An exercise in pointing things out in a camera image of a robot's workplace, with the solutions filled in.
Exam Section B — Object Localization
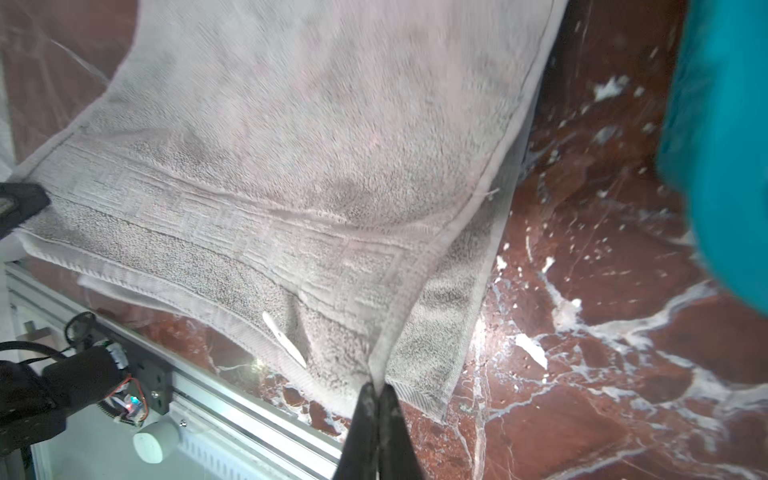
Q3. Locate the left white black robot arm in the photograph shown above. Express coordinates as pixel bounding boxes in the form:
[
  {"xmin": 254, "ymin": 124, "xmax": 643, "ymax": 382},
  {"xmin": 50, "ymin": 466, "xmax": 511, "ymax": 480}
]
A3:
[{"xmin": 1, "ymin": 340, "xmax": 124, "ymax": 457}]

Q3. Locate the small green circuit board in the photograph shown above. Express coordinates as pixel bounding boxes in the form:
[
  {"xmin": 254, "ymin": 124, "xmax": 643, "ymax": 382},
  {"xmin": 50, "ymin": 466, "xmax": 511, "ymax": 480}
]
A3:
[{"xmin": 108, "ymin": 381, "xmax": 148, "ymax": 425}]

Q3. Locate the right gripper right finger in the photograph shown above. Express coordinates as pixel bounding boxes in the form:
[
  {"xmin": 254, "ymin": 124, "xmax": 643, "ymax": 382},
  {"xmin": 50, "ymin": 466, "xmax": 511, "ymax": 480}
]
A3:
[{"xmin": 379, "ymin": 384, "xmax": 424, "ymax": 480}]

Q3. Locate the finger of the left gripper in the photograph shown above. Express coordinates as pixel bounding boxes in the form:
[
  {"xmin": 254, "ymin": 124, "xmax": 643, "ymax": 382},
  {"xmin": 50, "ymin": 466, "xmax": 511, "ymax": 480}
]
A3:
[{"xmin": 0, "ymin": 182, "xmax": 51, "ymax": 239}]

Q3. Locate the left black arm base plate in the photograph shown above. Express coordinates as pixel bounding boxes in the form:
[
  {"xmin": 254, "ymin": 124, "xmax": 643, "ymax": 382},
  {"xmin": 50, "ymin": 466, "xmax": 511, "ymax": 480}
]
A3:
[{"xmin": 92, "ymin": 326, "xmax": 172, "ymax": 428}]

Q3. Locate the teal plastic basket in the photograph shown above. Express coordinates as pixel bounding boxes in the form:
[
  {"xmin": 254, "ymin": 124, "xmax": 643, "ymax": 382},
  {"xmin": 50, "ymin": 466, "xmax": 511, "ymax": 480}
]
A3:
[{"xmin": 657, "ymin": 1, "xmax": 767, "ymax": 313}]

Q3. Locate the aluminium front rail frame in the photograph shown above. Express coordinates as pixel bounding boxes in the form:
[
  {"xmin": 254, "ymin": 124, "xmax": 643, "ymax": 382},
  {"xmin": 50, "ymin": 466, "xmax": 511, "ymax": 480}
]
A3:
[{"xmin": 6, "ymin": 261, "xmax": 346, "ymax": 479}]

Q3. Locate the grey towel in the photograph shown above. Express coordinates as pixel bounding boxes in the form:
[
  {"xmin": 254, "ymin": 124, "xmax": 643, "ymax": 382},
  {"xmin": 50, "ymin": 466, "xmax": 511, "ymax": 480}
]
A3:
[{"xmin": 14, "ymin": 1, "xmax": 567, "ymax": 419}]

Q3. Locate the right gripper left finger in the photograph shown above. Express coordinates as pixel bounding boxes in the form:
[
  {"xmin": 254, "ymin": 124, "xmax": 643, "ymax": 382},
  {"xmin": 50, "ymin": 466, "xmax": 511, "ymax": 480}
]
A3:
[{"xmin": 332, "ymin": 383, "xmax": 378, "ymax": 480}]

